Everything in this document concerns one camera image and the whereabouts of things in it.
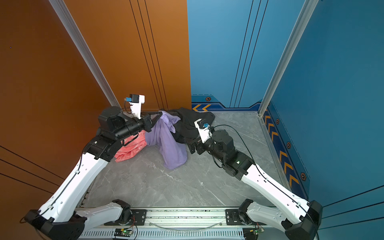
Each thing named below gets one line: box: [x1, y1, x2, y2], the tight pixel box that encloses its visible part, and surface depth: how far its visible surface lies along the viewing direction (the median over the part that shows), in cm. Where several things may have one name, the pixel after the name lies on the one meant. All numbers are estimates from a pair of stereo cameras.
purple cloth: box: [145, 110, 187, 170], surface depth 81 cm
